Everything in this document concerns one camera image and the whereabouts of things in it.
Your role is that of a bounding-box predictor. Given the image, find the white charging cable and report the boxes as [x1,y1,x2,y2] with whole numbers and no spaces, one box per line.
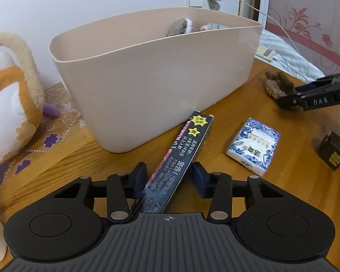
[222,0,321,81]

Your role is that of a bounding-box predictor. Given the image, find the blue white patterned tissue pack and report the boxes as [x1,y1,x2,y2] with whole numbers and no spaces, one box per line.
[226,117,281,176]

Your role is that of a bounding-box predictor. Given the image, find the beige plastic container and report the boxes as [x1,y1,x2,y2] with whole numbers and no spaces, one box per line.
[49,7,263,154]

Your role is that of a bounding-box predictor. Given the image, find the pink floral wardrobe door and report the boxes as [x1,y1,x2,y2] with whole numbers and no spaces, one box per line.
[265,0,340,73]

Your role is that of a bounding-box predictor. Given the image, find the light striped blanket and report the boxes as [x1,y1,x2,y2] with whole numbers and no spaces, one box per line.
[255,30,326,81]

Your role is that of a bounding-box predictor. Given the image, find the wooden frame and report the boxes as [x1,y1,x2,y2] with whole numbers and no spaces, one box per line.
[239,0,270,23]

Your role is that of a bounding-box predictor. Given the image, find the small white device with screen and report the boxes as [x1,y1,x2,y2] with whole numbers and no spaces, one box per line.
[256,45,275,63]

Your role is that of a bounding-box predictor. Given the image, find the brown antler plush clip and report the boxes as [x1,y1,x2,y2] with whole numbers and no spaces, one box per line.
[265,71,295,100]

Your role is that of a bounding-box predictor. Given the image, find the grey plush toy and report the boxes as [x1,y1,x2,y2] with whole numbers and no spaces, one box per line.
[167,17,194,37]

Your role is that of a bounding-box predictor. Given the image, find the floral table mat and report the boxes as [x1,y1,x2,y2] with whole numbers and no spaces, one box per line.
[0,82,87,202]

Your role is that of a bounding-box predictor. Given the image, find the orange white hamster plush toy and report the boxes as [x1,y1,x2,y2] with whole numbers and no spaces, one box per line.
[0,32,45,165]

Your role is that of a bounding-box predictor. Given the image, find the dark brown cube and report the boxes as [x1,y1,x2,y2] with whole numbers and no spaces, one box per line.
[318,131,340,171]

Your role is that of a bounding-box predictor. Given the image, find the long black cardboard box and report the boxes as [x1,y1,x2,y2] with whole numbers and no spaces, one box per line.
[130,110,215,214]

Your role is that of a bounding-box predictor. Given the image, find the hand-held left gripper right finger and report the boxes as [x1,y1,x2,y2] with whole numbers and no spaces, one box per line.
[192,161,286,222]

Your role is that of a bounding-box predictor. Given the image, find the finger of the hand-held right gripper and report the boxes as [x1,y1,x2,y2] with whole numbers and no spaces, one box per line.
[293,75,335,95]
[277,91,305,111]

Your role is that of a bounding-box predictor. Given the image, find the small purple object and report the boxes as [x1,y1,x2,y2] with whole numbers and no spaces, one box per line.
[43,103,60,116]

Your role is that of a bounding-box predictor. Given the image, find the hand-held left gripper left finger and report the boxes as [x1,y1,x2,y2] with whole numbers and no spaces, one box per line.
[53,162,147,224]

